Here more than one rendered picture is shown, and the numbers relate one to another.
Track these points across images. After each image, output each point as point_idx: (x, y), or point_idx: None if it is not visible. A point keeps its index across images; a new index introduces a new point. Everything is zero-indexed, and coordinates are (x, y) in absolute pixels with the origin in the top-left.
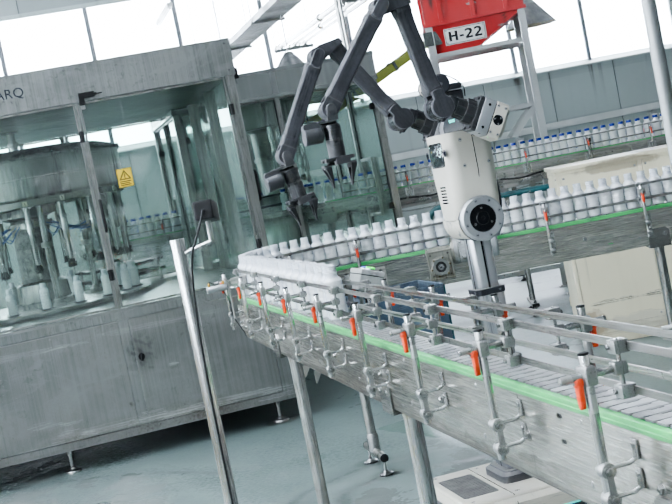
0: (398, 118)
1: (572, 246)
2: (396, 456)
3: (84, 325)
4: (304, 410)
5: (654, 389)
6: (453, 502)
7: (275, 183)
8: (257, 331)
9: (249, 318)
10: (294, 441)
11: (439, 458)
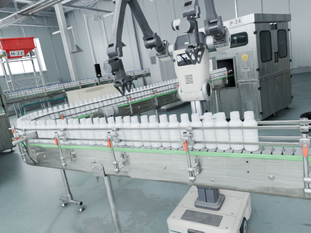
0: (157, 40)
1: (135, 110)
2: (73, 199)
3: None
4: (114, 203)
5: None
6: (211, 229)
7: (114, 67)
8: (68, 162)
9: (63, 156)
10: (5, 202)
11: (96, 195)
